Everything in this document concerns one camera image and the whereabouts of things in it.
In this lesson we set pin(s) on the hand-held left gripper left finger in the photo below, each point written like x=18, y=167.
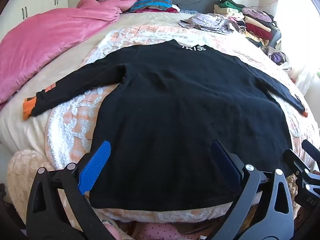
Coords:
x=96, y=165

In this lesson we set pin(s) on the black sweater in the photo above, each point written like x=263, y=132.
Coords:
x=175, y=117

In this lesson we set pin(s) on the pink blanket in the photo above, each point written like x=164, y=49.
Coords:
x=42, y=40

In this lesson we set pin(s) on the beige bed blanket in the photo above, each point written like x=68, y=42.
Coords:
x=62, y=70

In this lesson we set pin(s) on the stack of folded clothes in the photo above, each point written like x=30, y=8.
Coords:
x=255, y=22

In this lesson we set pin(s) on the grey chair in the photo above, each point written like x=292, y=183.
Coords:
x=276, y=36

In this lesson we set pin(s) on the maroon folded garment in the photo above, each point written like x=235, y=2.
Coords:
x=170, y=10

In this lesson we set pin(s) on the orange and white quilt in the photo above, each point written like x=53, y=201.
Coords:
x=72, y=122

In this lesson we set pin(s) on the pink dotted cloth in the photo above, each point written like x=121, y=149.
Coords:
x=160, y=231

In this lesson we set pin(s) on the striped folded garment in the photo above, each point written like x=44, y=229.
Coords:
x=150, y=2

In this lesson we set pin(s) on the cream curtain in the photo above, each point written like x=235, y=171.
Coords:
x=297, y=30

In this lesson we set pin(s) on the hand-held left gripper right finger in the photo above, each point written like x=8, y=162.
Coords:
x=226, y=166

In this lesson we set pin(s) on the lilac crumpled garment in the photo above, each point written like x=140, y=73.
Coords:
x=207, y=22

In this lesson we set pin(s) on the cream fluffy blanket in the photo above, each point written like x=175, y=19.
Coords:
x=22, y=172

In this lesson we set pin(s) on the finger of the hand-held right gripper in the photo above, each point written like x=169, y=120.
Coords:
x=295, y=162
x=311, y=148

